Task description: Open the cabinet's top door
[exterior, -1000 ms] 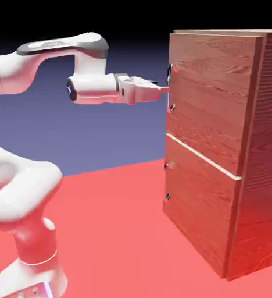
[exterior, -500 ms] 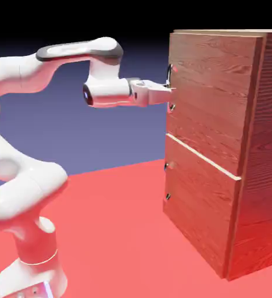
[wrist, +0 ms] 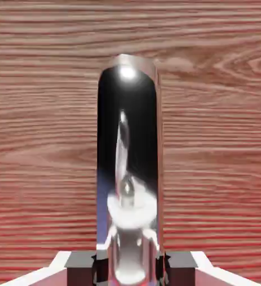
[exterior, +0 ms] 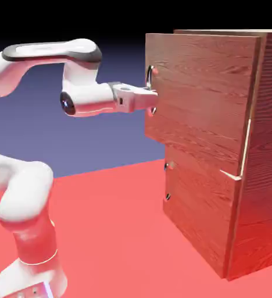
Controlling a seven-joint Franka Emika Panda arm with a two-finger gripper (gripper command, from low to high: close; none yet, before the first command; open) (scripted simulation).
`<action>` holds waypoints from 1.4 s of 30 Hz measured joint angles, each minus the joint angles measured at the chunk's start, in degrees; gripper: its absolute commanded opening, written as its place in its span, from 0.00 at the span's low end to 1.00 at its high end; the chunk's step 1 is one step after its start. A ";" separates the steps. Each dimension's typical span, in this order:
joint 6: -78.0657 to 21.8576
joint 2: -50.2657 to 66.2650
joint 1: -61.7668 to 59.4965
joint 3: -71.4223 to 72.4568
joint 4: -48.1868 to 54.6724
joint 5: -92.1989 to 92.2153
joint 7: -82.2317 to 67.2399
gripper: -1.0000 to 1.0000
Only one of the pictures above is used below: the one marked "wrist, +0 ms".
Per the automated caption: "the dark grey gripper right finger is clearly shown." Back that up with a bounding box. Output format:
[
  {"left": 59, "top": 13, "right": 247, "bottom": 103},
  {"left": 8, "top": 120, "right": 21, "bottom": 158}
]
[{"left": 155, "top": 250, "right": 261, "bottom": 286}]

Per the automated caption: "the reddish wood cabinet door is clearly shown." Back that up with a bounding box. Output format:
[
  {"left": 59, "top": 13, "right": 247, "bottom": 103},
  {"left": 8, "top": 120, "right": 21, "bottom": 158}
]
[{"left": 0, "top": 0, "right": 261, "bottom": 286}]

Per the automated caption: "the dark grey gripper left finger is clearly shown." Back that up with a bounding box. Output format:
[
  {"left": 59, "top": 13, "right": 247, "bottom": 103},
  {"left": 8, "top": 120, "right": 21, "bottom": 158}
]
[{"left": 0, "top": 250, "right": 110, "bottom": 286}]

